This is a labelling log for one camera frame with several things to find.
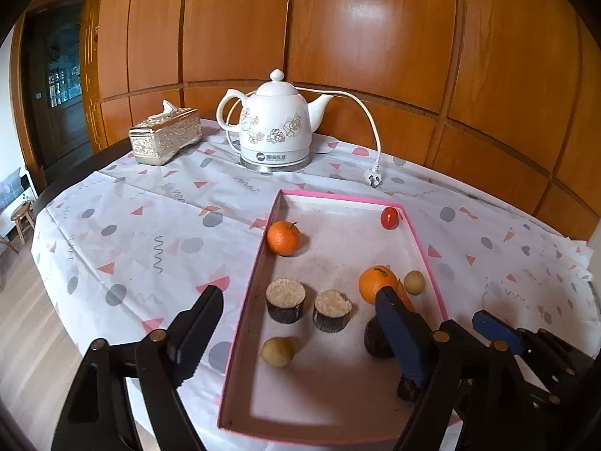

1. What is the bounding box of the small orange carrot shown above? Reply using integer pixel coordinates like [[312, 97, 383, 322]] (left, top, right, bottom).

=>
[[394, 278, 415, 312]]

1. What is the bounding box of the small wooden stool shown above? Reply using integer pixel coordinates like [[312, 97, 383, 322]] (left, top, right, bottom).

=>
[[10, 200, 36, 245]]

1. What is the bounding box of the white floral ceramic kettle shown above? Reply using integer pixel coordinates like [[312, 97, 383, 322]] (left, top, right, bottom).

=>
[[216, 69, 335, 159]]

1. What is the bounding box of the white patterned tablecloth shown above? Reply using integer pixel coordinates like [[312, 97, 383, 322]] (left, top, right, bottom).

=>
[[30, 129, 595, 451]]

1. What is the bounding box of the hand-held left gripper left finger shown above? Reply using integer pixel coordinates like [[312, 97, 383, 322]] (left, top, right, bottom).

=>
[[51, 285, 225, 451]]

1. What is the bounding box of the dark glass door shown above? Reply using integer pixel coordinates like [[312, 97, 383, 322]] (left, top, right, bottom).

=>
[[21, 0, 95, 170]]

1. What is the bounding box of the orange mandarin with stem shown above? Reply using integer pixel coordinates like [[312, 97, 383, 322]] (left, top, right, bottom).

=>
[[267, 221, 301, 257], [359, 266, 399, 305]]

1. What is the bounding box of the brown cupcake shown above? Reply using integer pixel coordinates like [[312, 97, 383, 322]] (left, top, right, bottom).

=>
[[313, 290, 353, 333], [266, 278, 306, 324]]

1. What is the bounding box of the white power cord with plug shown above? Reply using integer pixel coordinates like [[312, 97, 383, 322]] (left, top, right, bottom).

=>
[[296, 85, 383, 189]]

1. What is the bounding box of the pink rimmed white tray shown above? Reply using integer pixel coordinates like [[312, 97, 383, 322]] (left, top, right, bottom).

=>
[[217, 189, 449, 445]]

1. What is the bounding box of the silver kettle base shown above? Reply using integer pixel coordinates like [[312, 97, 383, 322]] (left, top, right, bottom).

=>
[[239, 148, 313, 171]]

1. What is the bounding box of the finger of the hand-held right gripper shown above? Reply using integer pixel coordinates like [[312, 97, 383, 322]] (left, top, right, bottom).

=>
[[527, 370, 601, 430], [472, 310, 598, 379]]

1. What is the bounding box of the silver embossed tissue box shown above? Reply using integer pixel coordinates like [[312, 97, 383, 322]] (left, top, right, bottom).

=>
[[128, 108, 202, 166]]

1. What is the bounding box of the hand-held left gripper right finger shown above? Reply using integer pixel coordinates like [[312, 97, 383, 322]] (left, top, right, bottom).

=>
[[374, 286, 555, 451]]

